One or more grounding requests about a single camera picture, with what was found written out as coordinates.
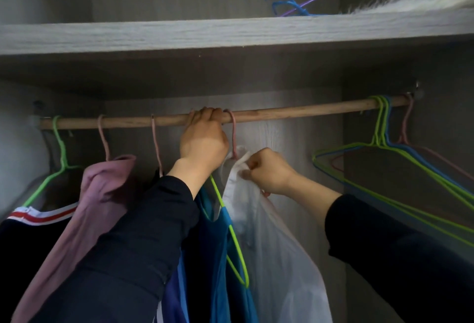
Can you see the person's right hand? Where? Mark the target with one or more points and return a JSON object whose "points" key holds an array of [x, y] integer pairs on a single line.
{"points": [[272, 172]]}

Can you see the person's left forearm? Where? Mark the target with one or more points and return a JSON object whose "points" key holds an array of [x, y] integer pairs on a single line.
{"points": [[137, 245]]}

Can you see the black garment striped collar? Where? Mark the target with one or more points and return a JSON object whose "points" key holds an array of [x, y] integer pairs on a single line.
{"points": [[26, 256]]}

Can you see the wooden closet rod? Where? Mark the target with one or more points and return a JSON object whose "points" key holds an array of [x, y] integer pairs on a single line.
{"points": [[296, 112]]}

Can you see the person's left fingers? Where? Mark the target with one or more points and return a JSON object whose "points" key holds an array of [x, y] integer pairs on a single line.
{"points": [[207, 114]]}

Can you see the grey wooden wardrobe shelf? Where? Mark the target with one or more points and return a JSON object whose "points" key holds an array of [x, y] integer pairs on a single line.
{"points": [[222, 35]]}

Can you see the person's right forearm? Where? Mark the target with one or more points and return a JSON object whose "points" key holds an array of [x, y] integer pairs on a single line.
{"points": [[400, 256]]}

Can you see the blue garment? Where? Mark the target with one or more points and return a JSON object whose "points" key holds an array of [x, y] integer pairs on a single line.
{"points": [[213, 259]]}

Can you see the person's right thumb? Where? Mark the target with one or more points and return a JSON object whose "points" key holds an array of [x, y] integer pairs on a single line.
{"points": [[249, 175]]}

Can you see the white garment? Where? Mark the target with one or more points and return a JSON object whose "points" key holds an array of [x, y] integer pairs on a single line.
{"points": [[274, 256]]}

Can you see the person's left hand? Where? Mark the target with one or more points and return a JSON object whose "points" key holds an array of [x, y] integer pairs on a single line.
{"points": [[203, 143]]}

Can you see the pink garment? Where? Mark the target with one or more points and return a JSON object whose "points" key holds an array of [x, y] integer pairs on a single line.
{"points": [[96, 208]]}

